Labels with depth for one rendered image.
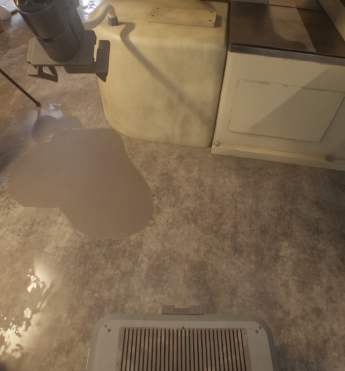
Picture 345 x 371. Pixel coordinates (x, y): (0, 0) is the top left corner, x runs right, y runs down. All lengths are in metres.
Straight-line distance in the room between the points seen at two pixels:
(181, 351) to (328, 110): 1.24
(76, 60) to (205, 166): 1.15
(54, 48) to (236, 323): 0.80
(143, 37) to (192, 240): 0.94
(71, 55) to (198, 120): 1.11
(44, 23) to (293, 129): 1.34
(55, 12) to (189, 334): 0.79
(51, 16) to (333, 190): 1.51
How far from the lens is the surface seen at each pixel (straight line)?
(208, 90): 1.43
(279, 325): 1.21
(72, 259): 1.28
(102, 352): 0.87
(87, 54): 0.51
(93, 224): 1.34
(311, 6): 2.05
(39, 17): 0.44
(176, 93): 1.46
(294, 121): 1.55
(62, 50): 0.49
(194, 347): 0.86
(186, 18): 1.53
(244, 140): 1.61
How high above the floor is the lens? 1.11
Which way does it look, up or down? 50 degrees down
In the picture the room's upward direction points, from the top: 2 degrees clockwise
